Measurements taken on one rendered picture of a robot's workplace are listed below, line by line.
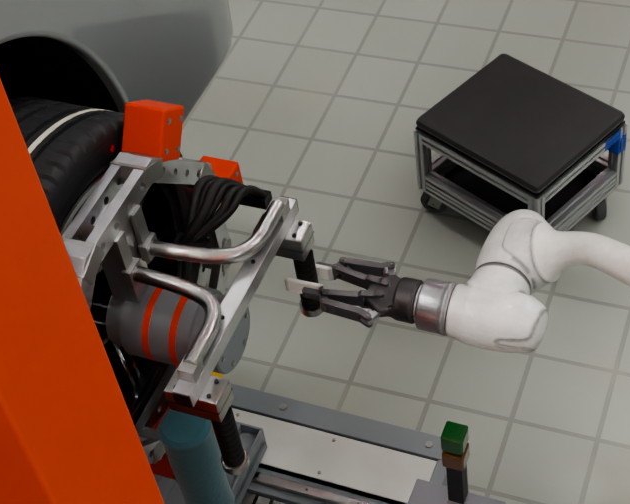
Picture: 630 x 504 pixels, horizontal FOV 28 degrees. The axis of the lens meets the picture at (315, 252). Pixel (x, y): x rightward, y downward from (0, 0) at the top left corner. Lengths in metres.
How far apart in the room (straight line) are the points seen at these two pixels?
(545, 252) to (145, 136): 0.68
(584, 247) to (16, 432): 1.10
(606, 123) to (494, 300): 1.19
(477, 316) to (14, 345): 0.99
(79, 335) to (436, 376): 1.81
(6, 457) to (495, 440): 1.77
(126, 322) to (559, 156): 1.34
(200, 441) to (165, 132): 0.51
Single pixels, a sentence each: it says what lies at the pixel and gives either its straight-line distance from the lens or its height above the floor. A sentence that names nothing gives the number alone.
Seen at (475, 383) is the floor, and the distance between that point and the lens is 3.04.
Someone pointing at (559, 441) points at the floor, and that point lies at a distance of 2.94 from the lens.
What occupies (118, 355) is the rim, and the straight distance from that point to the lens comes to 2.28.
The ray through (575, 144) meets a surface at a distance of 3.10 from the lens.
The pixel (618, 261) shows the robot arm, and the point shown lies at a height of 0.95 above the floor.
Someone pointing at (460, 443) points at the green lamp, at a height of 0.66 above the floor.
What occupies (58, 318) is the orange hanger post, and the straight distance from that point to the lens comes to 1.29.
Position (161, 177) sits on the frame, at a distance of 2.05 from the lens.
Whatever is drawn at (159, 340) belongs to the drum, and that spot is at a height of 0.88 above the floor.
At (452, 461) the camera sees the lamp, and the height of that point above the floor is 0.60.
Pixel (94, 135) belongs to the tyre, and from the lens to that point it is 2.02.
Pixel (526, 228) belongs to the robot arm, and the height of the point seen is 0.89.
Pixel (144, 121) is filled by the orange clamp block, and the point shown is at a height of 1.14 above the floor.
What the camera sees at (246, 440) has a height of 0.15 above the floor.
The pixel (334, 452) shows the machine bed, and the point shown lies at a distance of 2.85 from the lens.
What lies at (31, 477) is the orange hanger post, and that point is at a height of 1.37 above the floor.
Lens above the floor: 2.44
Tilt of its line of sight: 47 degrees down
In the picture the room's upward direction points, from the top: 10 degrees counter-clockwise
